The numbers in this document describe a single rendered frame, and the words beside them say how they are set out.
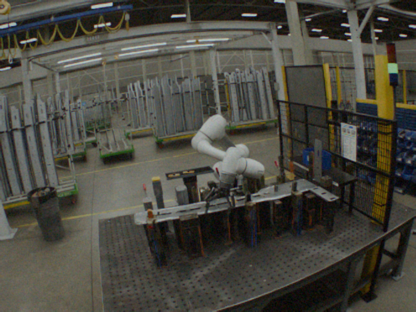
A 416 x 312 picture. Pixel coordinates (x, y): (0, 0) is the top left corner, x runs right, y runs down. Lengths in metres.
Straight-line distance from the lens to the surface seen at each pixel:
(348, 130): 2.50
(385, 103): 2.20
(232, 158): 1.85
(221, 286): 1.83
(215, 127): 2.36
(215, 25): 8.55
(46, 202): 4.21
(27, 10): 4.77
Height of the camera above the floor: 1.86
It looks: 14 degrees down
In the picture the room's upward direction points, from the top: 6 degrees counter-clockwise
